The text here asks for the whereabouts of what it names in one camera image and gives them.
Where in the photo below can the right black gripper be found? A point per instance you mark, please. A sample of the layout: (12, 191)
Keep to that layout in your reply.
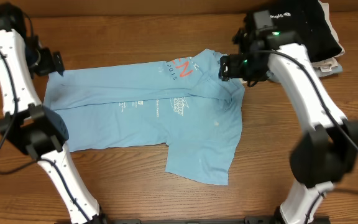
(234, 69)

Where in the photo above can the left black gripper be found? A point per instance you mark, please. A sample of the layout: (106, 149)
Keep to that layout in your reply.
(56, 63)

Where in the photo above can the light blue t-shirt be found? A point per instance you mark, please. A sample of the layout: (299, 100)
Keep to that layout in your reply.
(182, 103)

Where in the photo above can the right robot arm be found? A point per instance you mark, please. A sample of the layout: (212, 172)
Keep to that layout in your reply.
(327, 150)

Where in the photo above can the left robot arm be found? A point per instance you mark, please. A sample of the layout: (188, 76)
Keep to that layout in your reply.
(30, 126)

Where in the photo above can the grey-blue folded shirt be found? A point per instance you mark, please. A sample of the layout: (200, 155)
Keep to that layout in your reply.
(321, 72)

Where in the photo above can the black folded shirt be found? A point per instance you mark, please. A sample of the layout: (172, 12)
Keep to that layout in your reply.
(307, 19)

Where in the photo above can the beige folded shirt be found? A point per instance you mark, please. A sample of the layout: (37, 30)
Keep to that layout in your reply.
(331, 62)

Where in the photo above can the brown cardboard backboard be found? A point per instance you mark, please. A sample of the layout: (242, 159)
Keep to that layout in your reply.
(63, 8)

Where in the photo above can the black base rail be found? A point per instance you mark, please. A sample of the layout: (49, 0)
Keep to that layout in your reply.
(191, 221)

